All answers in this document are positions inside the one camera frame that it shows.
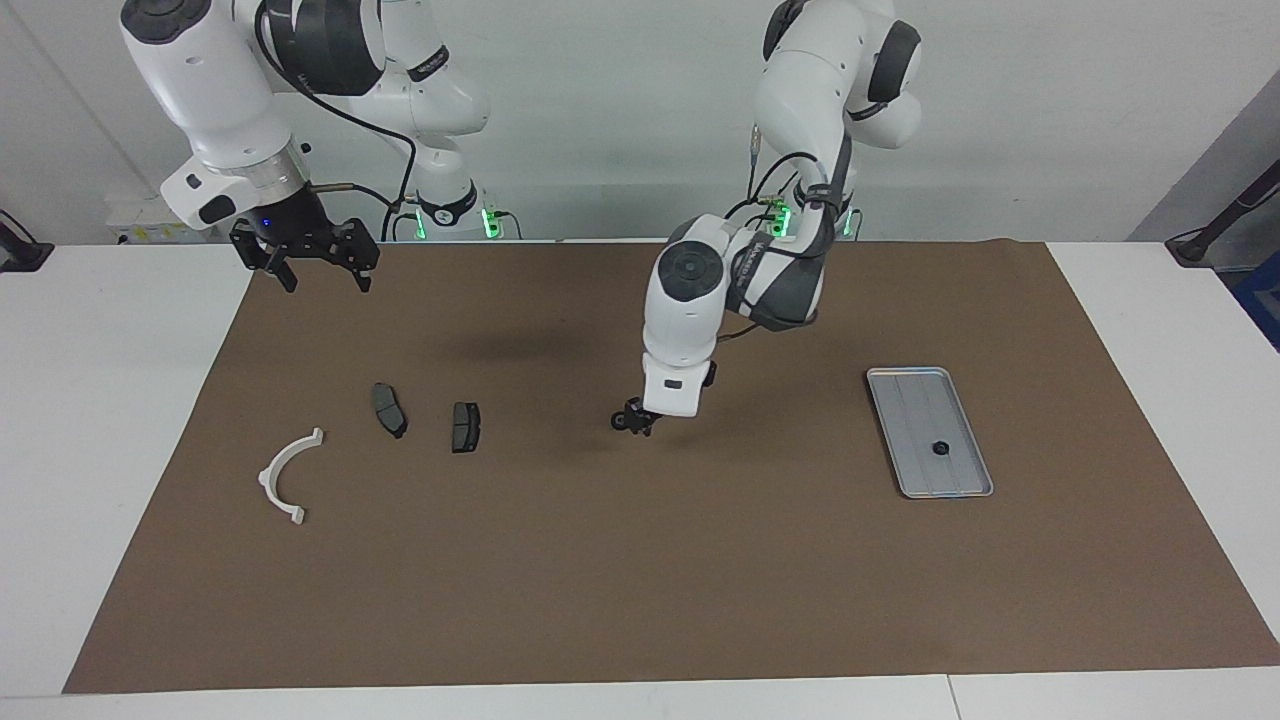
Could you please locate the silver metal tray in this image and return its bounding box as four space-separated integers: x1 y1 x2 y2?
865 366 995 500

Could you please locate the brown table mat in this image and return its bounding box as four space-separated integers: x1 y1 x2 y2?
62 238 1280 695

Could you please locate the tapered dark brake pad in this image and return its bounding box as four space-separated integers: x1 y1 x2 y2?
371 382 409 440

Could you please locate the black angled stand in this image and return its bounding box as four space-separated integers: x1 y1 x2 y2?
1165 158 1280 269

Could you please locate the blue crate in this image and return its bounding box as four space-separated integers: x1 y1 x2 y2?
1232 250 1280 353

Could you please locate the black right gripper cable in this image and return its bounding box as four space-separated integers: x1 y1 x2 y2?
255 0 421 243

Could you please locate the white wall socket box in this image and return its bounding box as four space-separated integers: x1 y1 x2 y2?
105 195 201 246

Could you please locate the white semicircular bracket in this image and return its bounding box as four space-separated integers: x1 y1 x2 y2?
257 427 326 527

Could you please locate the black table clamp mount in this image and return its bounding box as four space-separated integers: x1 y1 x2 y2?
0 208 54 273

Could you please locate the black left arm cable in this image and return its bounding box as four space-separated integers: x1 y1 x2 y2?
715 120 856 346

